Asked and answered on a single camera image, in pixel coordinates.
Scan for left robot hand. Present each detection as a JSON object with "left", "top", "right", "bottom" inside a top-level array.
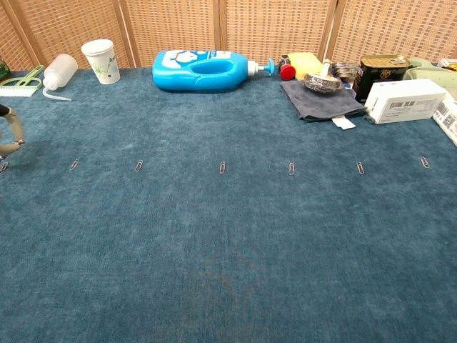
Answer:
[{"left": 0, "top": 104, "right": 26, "bottom": 161}]

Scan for translucent squeeze wash bottle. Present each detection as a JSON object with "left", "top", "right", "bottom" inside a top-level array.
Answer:
[{"left": 41, "top": 53, "right": 79, "bottom": 102}]

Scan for blue table cloth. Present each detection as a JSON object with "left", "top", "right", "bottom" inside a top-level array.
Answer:
[{"left": 0, "top": 67, "right": 457, "bottom": 343}]

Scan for small red capped object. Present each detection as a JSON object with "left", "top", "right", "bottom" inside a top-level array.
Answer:
[{"left": 278, "top": 55, "right": 297, "bottom": 81}]

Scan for black gold meat can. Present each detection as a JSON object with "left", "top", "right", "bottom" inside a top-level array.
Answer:
[{"left": 354, "top": 54, "right": 413, "bottom": 104}]

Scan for white cardboard box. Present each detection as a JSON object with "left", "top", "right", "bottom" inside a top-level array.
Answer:
[{"left": 363, "top": 78, "right": 447, "bottom": 125}]

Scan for wicker folding screen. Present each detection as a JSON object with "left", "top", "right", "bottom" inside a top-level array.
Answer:
[{"left": 0, "top": 0, "right": 457, "bottom": 72}]

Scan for grey folded cloth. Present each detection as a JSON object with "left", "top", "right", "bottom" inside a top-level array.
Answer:
[{"left": 280, "top": 79, "right": 367, "bottom": 131}]

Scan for white paper cup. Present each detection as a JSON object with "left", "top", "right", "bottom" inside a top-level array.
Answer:
[{"left": 81, "top": 39, "right": 121, "bottom": 86}]

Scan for blue detergent pump bottle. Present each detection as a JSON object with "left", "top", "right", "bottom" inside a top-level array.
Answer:
[{"left": 151, "top": 49, "right": 276, "bottom": 94}]

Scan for round scrubber white handle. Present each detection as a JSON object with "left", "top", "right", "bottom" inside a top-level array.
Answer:
[{"left": 303, "top": 59, "right": 343, "bottom": 94}]

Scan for yellow sponge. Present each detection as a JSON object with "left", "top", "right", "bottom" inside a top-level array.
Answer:
[{"left": 286, "top": 52, "right": 324, "bottom": 81}]

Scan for green brush white bristles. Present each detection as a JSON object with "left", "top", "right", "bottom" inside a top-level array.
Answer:
[{"left": 0, "top": 65, "right": 46, "bottom": 98}]

